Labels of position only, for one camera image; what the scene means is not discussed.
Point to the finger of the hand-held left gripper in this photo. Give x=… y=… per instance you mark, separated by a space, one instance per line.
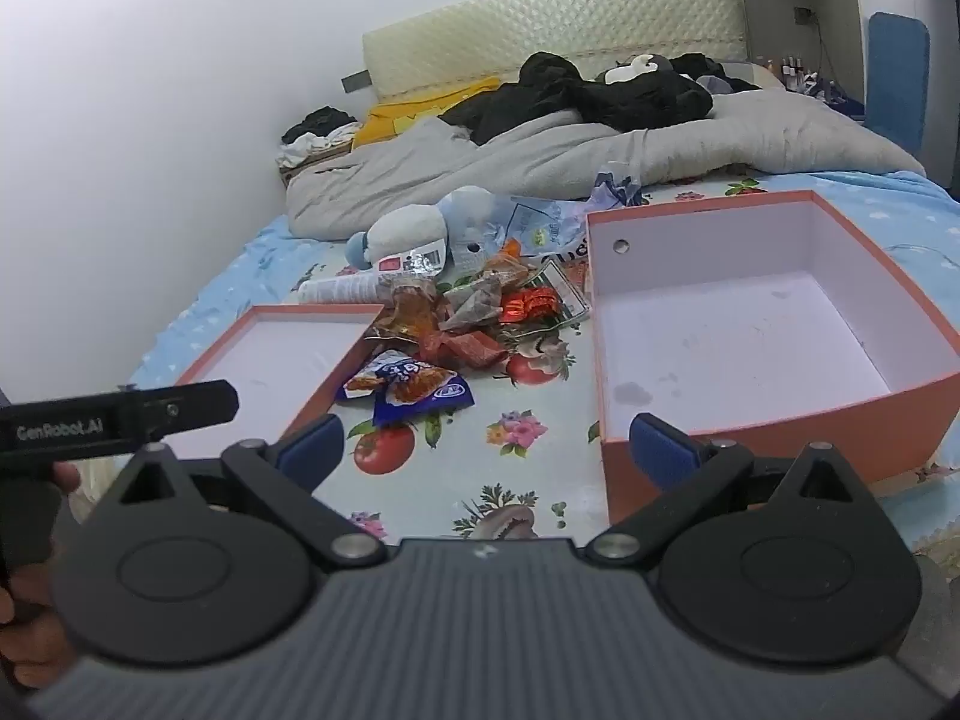
x=199 y=401

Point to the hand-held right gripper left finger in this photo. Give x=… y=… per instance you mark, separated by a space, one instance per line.
x=311 y=444

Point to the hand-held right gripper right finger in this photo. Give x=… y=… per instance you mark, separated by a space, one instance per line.
x=661 y=450

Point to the blue snack packet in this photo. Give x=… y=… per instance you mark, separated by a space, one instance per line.
x=409 y=384

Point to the orange cardboard box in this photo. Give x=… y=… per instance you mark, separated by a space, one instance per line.
x=720 y=330

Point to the red shiny snack packet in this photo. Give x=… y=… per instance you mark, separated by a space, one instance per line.
x=529 y=306

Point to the clear packet with brown snack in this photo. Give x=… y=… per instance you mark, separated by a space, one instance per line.
x=476 y=304

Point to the person's left hand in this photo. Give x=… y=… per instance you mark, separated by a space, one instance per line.
x=19 y=615

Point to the orange cardboard box lid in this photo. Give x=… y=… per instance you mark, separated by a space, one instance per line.
x=270 y=360

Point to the white plastic bottle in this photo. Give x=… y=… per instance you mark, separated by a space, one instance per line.
x=337 y=289

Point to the orange-brown snack packet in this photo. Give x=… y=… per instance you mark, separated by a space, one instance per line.
x=409 y=311

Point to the red flat snack packet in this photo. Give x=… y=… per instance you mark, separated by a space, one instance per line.
x=461 y=349

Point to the green striped clear snack packet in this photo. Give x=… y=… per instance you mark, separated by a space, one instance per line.
x=566 y=289

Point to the silver packet with label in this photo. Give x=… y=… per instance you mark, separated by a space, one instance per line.
x=416 y=259

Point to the white and blue plush toy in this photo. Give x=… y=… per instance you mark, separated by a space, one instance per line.
x=416 y=229

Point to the small orange snack packet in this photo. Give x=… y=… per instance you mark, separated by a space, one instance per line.
x=501 y=261

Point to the clear plastic bag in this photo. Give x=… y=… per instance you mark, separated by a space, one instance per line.
x=544 y=221

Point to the purple crumpled wrapper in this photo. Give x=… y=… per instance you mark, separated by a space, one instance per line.
x=616 y=189

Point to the pile of folded clothes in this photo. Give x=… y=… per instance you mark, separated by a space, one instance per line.
x=315 y=135

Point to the grey blanket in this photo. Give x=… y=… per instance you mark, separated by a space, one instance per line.
x=570 y=157

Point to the yellow blanket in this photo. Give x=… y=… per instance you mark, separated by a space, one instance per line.
x=397 y=116

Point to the black clothing heap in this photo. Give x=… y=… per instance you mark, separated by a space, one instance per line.
x=600 y=94

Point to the blue padded board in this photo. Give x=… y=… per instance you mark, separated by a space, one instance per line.
x=896 y=82

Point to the cream padded headboard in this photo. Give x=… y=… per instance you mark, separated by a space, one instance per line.
x=555 y=22

